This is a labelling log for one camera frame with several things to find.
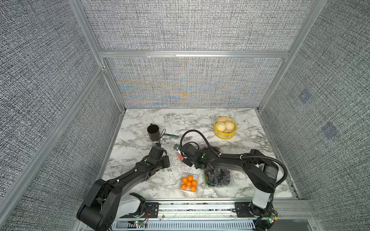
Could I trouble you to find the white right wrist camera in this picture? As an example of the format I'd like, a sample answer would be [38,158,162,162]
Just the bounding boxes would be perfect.
[173,144,181,154]

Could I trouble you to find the thin black left cable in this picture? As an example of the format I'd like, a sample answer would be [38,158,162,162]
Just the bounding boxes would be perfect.
[156,128,167,148]

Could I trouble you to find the clear box of strawberries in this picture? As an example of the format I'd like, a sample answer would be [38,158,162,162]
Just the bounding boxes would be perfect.
[177,152,185,162]

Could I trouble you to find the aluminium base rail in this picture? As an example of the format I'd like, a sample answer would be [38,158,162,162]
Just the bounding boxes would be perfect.
[105,198,324,231]

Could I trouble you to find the left steamed bun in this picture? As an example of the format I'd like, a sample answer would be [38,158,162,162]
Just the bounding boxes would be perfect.
[215,121,226,132]

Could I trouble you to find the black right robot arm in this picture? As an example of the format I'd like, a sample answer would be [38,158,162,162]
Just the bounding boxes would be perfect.
[174,143,281,193]

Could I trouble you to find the black metal cup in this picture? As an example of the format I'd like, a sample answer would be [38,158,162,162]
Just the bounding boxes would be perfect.
[147,123,161,141]

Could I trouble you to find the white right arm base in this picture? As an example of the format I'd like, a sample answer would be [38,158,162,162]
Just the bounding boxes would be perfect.
[249,188,272,217]

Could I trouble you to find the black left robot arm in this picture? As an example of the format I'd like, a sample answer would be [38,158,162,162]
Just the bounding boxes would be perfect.
[76,144,170,231]

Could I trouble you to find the black corrugated right cable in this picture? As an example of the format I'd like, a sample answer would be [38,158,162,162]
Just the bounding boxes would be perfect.
[180,129,289,187]

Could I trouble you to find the clear box of blueberries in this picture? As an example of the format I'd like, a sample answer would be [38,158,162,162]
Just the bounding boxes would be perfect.
[203,168,233,189]

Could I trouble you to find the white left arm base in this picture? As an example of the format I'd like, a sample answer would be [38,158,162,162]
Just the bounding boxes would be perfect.
[116,193,146,218]

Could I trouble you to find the clear box of oranges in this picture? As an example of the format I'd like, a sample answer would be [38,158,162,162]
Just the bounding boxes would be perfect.
[178,172,200,193]

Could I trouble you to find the yellow bamboo steamer basket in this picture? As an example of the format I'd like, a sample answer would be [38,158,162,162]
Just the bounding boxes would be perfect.
[214,117,238,140]

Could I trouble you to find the clear box green red grapes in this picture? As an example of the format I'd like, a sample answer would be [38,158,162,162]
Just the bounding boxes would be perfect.
[199,145,222,155]

